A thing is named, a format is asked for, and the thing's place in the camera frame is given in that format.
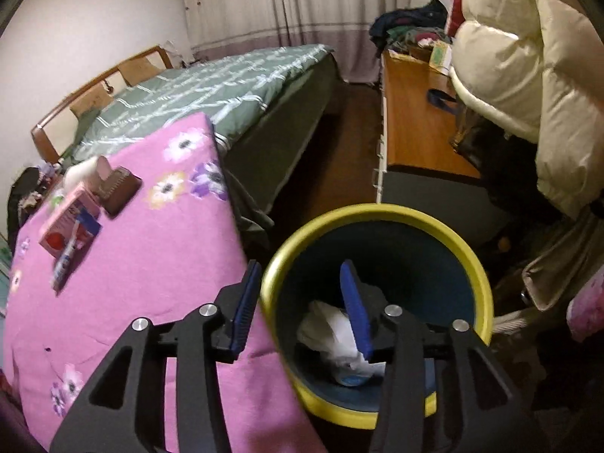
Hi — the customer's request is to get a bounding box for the wooden bed headboard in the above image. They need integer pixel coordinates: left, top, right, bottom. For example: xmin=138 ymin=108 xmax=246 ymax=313
xmin=31 ymin=46 xmax=175 ymax=163

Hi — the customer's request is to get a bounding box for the bed with green checked duvet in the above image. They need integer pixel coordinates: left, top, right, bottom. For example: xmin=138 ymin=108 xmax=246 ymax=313
xmin=71 ymin=43 xmax=345 ymax=227

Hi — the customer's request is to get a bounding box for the beige coat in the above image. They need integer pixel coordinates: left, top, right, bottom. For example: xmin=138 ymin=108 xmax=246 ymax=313
xmin=495 ymin=208 xmax=604 ymax=336

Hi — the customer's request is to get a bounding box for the beige pink curtain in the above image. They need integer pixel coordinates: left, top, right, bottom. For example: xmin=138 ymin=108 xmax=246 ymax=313
xmin=182 ymin=0 xmax=454 ymax=83

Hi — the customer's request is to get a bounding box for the cream down jacket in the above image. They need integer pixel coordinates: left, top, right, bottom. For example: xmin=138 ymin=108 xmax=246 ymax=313
xmin=448 ymin=0 xmax=604 ymax=220

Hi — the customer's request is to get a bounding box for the yellow rimmed trash bin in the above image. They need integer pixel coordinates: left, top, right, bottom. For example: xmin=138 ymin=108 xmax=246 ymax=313
xmin=259 ymin=203 xmax=495 ymax=425

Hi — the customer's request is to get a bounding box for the black bag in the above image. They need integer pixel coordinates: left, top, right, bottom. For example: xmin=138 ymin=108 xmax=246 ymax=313
xmin=455 ymin=113 xmax=543 ymax=218

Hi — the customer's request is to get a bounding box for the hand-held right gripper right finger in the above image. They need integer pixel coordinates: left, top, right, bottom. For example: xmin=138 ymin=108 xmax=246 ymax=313
xmin=340 ymin=259 xmax=536 ymax=453

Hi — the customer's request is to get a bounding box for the brown wallet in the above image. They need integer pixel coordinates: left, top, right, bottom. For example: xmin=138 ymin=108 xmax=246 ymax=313
xmin=100 ymin=166 xmax=143 ymax=220

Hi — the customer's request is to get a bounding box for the pink floral blanket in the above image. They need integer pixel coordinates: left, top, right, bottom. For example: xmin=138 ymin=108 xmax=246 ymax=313
xmin=0 ymin=112 xmax=331 ymax=453

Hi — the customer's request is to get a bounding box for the white tissue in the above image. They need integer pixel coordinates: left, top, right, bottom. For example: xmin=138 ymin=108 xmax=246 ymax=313
xmin=296 ymin=298 xmax=385 ymax=388

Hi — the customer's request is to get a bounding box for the blue white tube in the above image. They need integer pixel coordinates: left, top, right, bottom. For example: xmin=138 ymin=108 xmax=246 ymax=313
xmin=51 ymin=211 xmax=103 ymax=294

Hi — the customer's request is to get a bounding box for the person's pink floral clothing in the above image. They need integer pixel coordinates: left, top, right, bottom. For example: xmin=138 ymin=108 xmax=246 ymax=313
xmin=566 ymin=276 xmax=604 ymax=343

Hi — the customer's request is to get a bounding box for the blue strap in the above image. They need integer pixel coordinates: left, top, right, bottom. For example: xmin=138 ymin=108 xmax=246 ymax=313
xmin=427 ymin=89 xmax=465 ymax=116

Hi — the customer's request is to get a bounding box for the green patterned box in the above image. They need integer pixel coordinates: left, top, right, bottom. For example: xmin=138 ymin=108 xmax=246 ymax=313
xmin=429 ymin=40 xmax=454 ymax=69

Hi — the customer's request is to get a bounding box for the wooden desk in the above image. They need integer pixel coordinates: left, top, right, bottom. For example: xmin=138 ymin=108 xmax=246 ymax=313
xmin=373 ymin=49 xmax=513 ymax=241

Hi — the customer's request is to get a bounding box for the clothes pile on desk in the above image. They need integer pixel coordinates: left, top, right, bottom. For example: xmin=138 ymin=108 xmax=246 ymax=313
xmin=369 ymin=0 xmax=456 ymax=55

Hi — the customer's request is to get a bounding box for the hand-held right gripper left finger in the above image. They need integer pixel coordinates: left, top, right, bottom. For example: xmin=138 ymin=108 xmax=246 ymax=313
xmin=49 ymin=259 xmax=262 ymax=453

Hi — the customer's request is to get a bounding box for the dark clothes pile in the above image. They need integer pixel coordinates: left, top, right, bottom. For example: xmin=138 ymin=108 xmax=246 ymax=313
xmin=7 ymin=160 xmax=64 ymax=241

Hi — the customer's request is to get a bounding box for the pink cardboard box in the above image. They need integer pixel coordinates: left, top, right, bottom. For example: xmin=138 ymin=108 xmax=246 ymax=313
xmin=39 ymin=183 xmax=102 ymax=261

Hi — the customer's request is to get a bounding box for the white bottle green label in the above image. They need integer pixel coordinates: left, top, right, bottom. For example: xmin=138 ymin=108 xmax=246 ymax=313
xmin=61 ymin=157 xmax=101 ymax=192

